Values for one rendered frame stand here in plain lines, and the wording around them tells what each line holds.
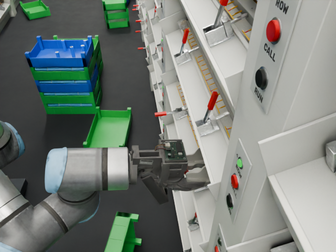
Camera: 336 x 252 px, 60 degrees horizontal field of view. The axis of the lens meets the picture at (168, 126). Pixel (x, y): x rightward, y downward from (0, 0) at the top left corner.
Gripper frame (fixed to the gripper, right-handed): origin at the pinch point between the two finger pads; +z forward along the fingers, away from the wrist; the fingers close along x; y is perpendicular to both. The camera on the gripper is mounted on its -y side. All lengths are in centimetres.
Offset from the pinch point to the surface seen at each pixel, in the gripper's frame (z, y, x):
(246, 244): -7.4, 17.5, -25.7
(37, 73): -62, -38, 100
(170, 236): 0, -59, 15
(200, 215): -4.2, -6.3, -7.4
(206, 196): -1.9, -5.0, -3.3
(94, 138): -33, -63, 75
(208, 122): -5.5, 15.4, -0.4
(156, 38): -4, -6, 81
